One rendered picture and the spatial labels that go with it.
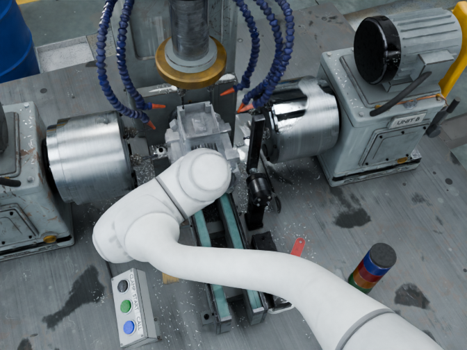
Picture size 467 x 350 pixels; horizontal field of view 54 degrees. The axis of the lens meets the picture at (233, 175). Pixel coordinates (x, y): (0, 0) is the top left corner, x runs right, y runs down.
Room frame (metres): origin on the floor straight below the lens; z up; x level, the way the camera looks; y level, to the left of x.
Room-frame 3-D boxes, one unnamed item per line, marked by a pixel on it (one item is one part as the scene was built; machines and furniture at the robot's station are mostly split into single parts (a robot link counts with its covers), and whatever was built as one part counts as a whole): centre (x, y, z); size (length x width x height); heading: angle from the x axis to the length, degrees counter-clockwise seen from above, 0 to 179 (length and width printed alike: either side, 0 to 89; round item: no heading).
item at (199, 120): (0.81, 0.11, 1.11); 0.12 x 0.11 x 0.07; 18
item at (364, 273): (0.41, -0.34, 1.14); 0.06 x 0.06 x 0.04
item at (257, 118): (0.75, -0.05, 1.12); 0.04 x 0.03 x 0.26; 19
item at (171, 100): (0.97, 0.17, 0.97); 0.30 x 0.11 x 0.34; 109
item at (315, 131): (0.93, -0.20, 1.04); 0.41 x 0.25 x 0.25; 109
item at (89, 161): (0.71, 0.45, 1.04); 0.37 x 0.25 x 0.25; 109
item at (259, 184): (0.86, -0.05, 0.92); 0.45 x 0.13 x 0.24; 19
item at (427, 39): (1.00, -0.49, 1.16); 0.33 x 0.26 x 0.42; 109
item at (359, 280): (0.41, -0.34, 1.10); 0.06 x 0.06 x 0.04
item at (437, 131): (0.97, -0.61, 1.07); 0.08 x 0.07 x 0.20; 19
